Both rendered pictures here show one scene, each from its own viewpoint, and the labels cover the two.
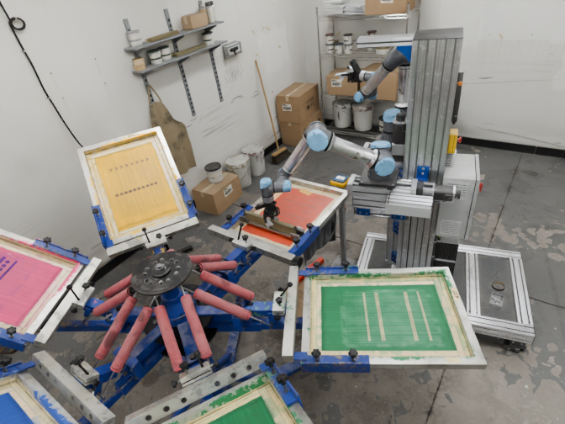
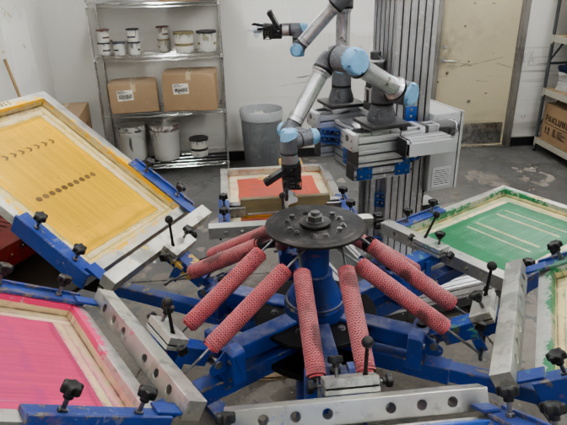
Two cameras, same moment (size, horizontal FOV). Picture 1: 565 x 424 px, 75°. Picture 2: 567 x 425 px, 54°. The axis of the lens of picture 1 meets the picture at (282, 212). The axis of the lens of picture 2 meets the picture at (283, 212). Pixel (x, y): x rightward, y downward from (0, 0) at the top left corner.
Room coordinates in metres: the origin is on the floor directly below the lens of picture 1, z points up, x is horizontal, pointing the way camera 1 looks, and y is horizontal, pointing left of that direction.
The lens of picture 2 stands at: (0.39, 1.74, 2.01)
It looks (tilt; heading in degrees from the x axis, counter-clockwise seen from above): 24 degrees down; 315
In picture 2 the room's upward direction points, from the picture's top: 1 degrees counter-clockwise
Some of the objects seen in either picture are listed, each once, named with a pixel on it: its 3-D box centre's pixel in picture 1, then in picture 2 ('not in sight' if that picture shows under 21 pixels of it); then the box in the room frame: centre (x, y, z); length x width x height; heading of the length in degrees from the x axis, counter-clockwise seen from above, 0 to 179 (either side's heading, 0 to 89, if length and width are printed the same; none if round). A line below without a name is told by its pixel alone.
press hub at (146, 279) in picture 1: (195, 348); (314, 391); (1.36, 0.63, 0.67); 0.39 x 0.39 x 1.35
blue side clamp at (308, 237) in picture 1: (303, 241); (346, 211); (1.81, -0.11, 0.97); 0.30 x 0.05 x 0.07; 140
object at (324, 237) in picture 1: (316, 234); not in sight; (2.10, -0.22, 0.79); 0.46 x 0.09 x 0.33; 140
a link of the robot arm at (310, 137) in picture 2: (282, 184); (304, 137); (1.99, -0.03, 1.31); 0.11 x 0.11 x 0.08; 81
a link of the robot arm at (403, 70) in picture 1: (403, 85); (342, 33); (2.54, -0.97, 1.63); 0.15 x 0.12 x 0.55; 128
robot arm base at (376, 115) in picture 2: (379, 168); (381, 110); (2.01, -0.65, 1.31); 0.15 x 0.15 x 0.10
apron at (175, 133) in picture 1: (166, 132); not in sight; (3.84, 1.11, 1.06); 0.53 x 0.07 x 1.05; 140
